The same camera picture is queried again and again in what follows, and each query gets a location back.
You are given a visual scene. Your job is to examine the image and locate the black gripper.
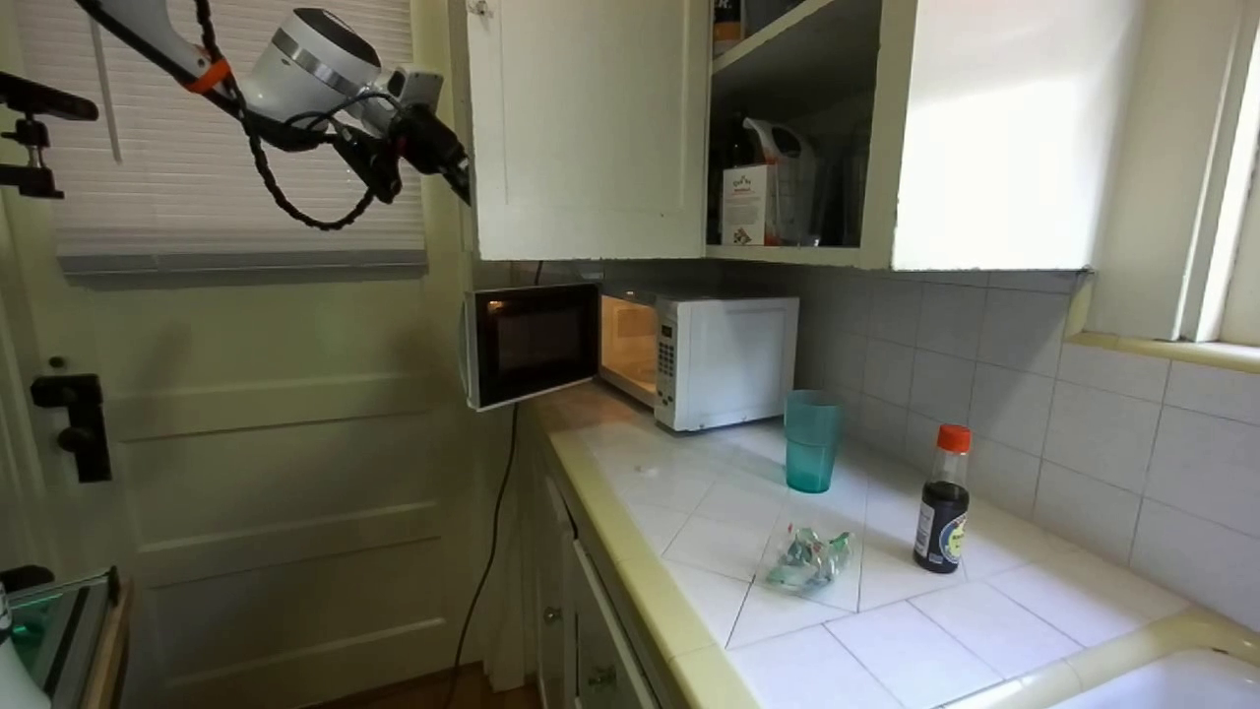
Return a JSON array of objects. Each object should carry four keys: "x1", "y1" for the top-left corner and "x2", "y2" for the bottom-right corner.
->
[{"x1": 342, "y1": 105, "x2": 469, "y2": 202}]

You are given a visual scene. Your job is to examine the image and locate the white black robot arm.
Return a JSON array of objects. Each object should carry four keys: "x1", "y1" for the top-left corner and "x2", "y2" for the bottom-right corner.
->
[{"x1": 80, "y1": 0, "x2": 469, "y2": 202}]

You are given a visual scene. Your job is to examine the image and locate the microwave door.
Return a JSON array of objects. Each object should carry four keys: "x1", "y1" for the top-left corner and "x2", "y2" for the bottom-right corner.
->
[{"x1": 461, "y1": 284, "x2": 600, "y2": 410}]

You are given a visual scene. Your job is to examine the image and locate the black door latch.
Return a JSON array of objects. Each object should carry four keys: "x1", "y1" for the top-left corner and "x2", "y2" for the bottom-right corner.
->
[{"x1": 30, "y1": 376, "x2": 112, "y2": 485}]

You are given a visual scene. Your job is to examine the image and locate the white window blind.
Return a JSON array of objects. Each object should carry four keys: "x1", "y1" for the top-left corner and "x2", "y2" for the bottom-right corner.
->
[{"x1": 21, "y1": 0, "x2": 426, "y2": 284}]

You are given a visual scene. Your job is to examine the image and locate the white box on shelf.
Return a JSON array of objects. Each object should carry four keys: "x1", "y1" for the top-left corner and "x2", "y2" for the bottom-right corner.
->
[{"x1": 720, "y1": 164, "x2": 784, "y2": 244}]

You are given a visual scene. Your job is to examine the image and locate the white microwave oven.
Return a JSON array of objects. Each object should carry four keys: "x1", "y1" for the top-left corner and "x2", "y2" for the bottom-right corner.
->
[{"x1": 600, "y1": 290, "x2": 800, "y2": 433}]

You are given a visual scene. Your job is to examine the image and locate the teal plastic cup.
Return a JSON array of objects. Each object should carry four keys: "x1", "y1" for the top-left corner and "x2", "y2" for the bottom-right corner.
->
[{"x1": 784, "y1": 391, "x2": 842, "y2": 494}]

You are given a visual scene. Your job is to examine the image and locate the crumpled clear plastic wrapper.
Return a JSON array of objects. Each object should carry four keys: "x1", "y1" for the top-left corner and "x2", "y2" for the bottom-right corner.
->
[{"x1": 762, "y1": 524, "x2": 855, "y2": 594}]

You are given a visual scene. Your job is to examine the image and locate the dark sauce bottle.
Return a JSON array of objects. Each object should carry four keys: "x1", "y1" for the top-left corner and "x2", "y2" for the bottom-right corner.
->
[{"x1": 912, "y1": 425, "x2": 974, "y2": 575}]

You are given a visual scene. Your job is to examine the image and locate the white kitchen sink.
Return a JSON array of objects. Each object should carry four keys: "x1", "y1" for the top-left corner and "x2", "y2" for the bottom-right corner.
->
[{"x1": 951, "y1": 636, "x2": 1260, "y2": 709}]

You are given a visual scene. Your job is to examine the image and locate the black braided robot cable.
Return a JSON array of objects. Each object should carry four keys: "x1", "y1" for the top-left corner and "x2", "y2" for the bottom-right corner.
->
[{"x1": 193, "y1": 0, "x2": 397, "y2": 235}]

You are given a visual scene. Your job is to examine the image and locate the orange cable strap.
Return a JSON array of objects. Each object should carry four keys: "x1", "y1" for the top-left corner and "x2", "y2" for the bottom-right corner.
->
[{"x1": 191, "y1": 57, "x2": 238, "y2": 99}]

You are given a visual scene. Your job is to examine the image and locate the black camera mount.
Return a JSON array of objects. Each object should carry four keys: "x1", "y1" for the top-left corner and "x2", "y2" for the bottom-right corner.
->
[{"x1": 0, "y1": 72, "x2": 97, "y2": 197}]

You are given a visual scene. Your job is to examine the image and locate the black microwave power cord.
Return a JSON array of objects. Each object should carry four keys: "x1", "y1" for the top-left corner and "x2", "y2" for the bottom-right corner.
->
[{"x1": 445, "y1": 398, "x2": 527, "y2": 700}]

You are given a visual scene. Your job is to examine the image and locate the cream wall cabinet with shelves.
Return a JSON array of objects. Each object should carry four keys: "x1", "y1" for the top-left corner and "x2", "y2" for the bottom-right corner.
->
[{"x1": 461, "y1": 0, "x2": 1145, "y2": 275}]

